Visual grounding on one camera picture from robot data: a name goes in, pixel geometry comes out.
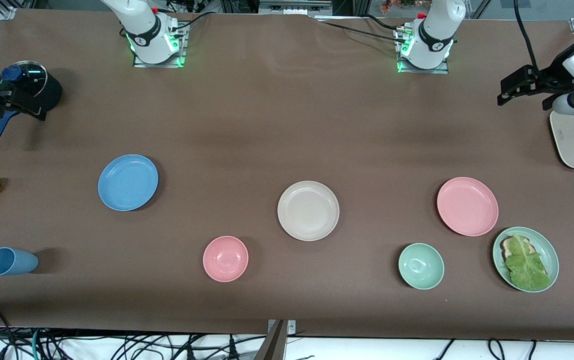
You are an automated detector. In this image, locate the pink plate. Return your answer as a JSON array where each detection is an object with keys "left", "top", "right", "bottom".
[{"left": 436, "top": 177, "right": 499, "bottom": 237}]

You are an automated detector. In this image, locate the blue plate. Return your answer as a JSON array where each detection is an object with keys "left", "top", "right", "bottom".
[{"left": 98, "top": 154, "right": 159, "bottom": 212}]

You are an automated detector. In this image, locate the dark blue saucepan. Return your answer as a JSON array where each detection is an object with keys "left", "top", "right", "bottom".
[{"left": 0, "top": 60, "right": 63, "bottom": 148}]

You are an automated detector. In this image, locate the toasted bread slice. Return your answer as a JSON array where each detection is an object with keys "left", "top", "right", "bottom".
[{"left": 500, "top": 236, "right": 533, "bottom": 261}]

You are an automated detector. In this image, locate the blue cup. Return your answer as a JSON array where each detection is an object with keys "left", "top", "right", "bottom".
[{"left": 0, "top": 247, "right": 39, "bottom": 277}]

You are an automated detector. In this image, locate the green plate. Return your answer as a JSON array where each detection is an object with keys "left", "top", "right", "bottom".
[{"left": 492, "top": 226, "right": 560, "bottom": 293}]

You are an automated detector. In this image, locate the green lettuce leaf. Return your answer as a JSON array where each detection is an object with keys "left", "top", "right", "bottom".
[{"left": 504, "top": 233, "right": 552, "bottom": 292}]

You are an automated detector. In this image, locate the green bowl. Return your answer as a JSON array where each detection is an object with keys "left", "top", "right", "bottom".
[{"left": 398, "top": 243, "right": 445, "bottom": 290}]

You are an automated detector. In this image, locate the grey power strip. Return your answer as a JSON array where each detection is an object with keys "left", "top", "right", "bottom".
[{"left": 258, "top": 0, "right": 333, "bottom": 16}]

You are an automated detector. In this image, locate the beige plate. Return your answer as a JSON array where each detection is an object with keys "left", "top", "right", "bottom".
[{"left": 277, "top": 180, "right": 340, "bottom": 242}]

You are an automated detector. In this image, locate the brown table cloth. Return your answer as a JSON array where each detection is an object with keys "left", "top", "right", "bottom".
[{"left": 0, "top": 7, "right": 574, "bottom": 342}]

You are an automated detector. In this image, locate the pink bowl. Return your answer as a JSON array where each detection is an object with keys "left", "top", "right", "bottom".
[{"left": 202, "top": 236, "right": 249, "bottom": 283}]

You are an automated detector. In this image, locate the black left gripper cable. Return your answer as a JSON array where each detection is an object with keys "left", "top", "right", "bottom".
[{"left": 513, "top": 0, "right": 541, "bottom": 71}]

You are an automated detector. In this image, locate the black base cable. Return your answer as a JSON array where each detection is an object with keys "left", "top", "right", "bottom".
[
  {"left": 317, "top": 20, "right": 409, "bottom": 45},
  {"left": 363, "top": 13, "right": 408, "bottom": 36},
  {"left": 169, "top": 10, "right": 214, "bottom": 32}
]

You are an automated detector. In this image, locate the metal table bracket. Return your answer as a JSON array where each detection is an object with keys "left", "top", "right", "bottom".
[{"left": 267, "top": 319, "right": 297, "bottom": 337}]

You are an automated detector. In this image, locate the dark brown post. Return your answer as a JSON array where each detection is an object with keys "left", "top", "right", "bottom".
[{"left": 254, "top": 320, "right": 288, "bottom": 360}]

